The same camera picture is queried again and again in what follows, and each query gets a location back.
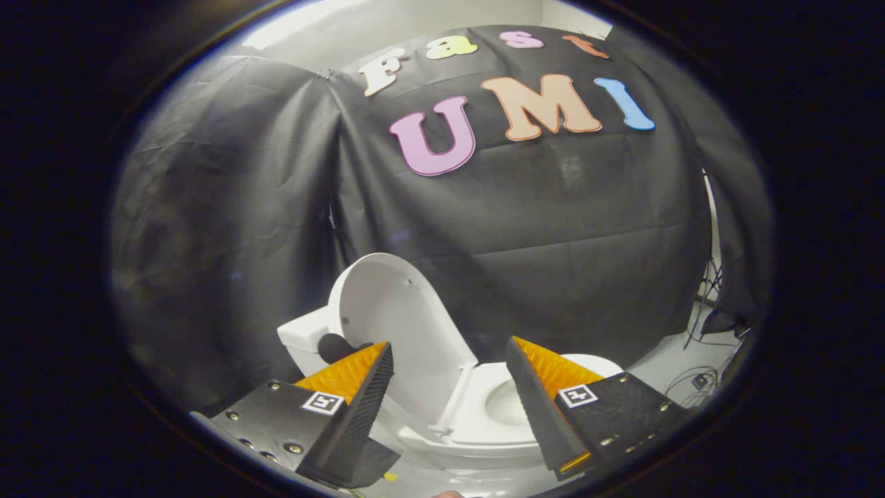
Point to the white ceramic toilet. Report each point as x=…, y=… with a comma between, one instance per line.
x=301, y=335

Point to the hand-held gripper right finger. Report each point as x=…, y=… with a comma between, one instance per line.
x=532, y=401

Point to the black tripod stand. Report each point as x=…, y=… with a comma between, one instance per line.
x=709, y=290

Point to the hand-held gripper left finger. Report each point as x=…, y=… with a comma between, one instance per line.
x=359, y=415

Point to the black backdrop cloth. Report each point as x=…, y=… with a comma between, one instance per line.
x=553, y=228

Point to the white toilet lid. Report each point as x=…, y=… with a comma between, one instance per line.
x=408, y=325

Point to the small black box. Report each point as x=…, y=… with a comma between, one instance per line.
x=700, y=380

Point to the white toilet seat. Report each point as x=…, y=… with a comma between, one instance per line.
x=477, y=408

